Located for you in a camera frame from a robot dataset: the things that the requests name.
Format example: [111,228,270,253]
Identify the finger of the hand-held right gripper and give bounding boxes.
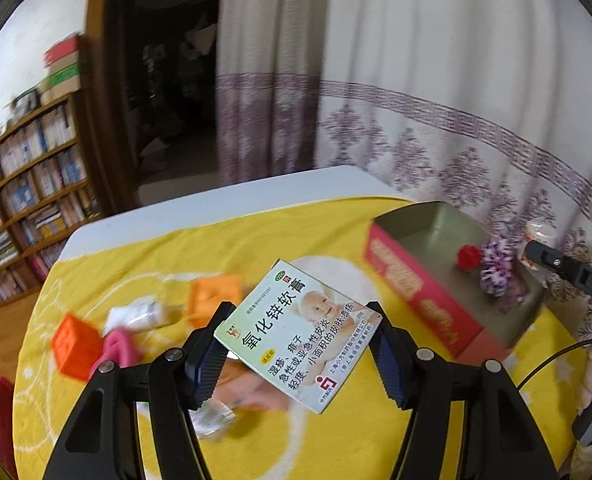
[523,240,592,302]

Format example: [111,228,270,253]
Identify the yellow patterned towel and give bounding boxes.
[13,195,592,480]

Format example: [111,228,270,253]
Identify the small white bottle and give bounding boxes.
[521,216,557,273]

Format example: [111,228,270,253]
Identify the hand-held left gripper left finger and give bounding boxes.
[43,301,239,480]

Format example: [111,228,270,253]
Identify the wooden bookshelf with books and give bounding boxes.
[0,91,102,311]

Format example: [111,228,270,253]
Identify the white cream tube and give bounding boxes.
[100,297,172,338]

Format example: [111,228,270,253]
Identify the studded orange block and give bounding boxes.
[51,314,104,376]

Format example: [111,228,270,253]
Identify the beige cardboard box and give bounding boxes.
[38,82,82,106]

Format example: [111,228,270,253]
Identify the red cardboard box container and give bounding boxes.
[365,201,547,358]

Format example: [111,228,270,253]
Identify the sheer purple-band curtain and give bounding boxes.
[216,0,329,186]

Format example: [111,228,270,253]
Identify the wooden door frame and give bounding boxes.
[83,0,142,216]

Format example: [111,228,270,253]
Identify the large orange block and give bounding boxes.
[186,274,244,328]

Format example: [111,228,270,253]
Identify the small red ball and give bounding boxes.
[457,245,481,270]

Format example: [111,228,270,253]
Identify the pink plastic clip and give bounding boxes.
[88,327,144,376]

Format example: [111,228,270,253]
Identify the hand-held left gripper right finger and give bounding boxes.
[366,301,559,480]

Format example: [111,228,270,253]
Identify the white ointment box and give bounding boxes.
[213,258,383,415]

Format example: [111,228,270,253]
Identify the white purple-patterned curtain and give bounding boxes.
[316,0,592,341]

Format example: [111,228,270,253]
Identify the green cardboard box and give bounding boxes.
[46,62,83,88]

